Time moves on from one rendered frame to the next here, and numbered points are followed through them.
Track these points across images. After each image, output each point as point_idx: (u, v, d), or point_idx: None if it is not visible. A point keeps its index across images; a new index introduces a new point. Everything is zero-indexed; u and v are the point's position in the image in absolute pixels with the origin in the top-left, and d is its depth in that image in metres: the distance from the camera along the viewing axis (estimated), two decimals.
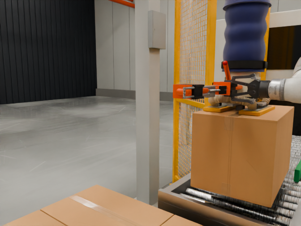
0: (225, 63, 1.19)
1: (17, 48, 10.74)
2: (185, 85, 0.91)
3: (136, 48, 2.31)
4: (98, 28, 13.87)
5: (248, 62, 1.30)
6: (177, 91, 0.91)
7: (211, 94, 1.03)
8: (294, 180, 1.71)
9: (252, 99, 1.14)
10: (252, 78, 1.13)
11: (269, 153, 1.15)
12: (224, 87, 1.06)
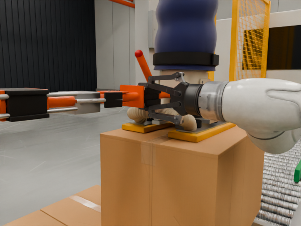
0: (137, 54, 0.71)
1: (17, 48, 10.74)
2: None
3: (136, 48, 2.31)
4: (98, 28, 13.87)
5: (185, 54, 0.82)
6: None
7: (86, 108, 0.55)
8: (294, 180, 1.71)
9: (178, 116, 0.66)
10: (178, 80, 0.64)
11: (207, 209, 0.66)
12: (116, 94, 0.58)
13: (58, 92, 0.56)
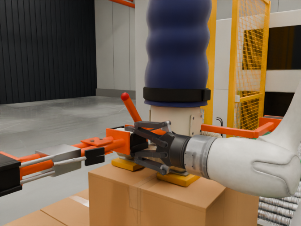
0: (123, 97, 0.68)
1: (17, 48, 10.74)
2: None
3: (136, 48, 2.31)
4: (98, 28, 13.87)
5: (174, 91, 0.79)
6: None
7: (65, 168, 0.53)
8: None
9: (165, 166, 0.63)
10: (164, 129, 0.62)
11: None
12: (97, 150, 0.55)
13: (36, 150, 0.53)
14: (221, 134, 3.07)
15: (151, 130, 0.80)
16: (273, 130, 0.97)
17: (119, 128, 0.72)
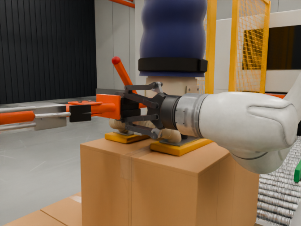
0: (114, 61, 0.66)
1: (17, 48, 10.74)
2: None
3: (136, 48, 2.31)
4: (98, 28, 13.87)
5: (169, 60, 0.76)
6: None
7: (48, 123, 0.50)
8: (294, 180, 1.71)
9: (156, 129, 0.60)
10: (155, 90, 0.59)
11: None
12: (83, 107, 0.53)
13: (19, 104, 0.51)
14: None
15: None
16: None
17: None
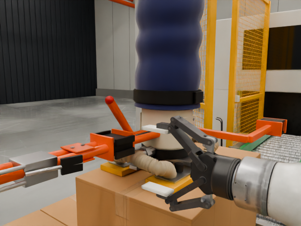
0: (107, 101, 0.65)
1: (17, 48, 10.74)
2: None
3: None
4: (98, 28, 13.87)
5: (164, 93, 0.75)
6: None
7: (39, 178, 0.50)
8: None
9: (205, 196, 0.50)
10: (206, 146, 0.49)
11: None
12: (74, 158, 0.52)
13: (9, 158, 0.51)
14: None
15: (139, 134, 0.77)
16: (271, 133, 0.92)
17: (148, 126, 0.58)
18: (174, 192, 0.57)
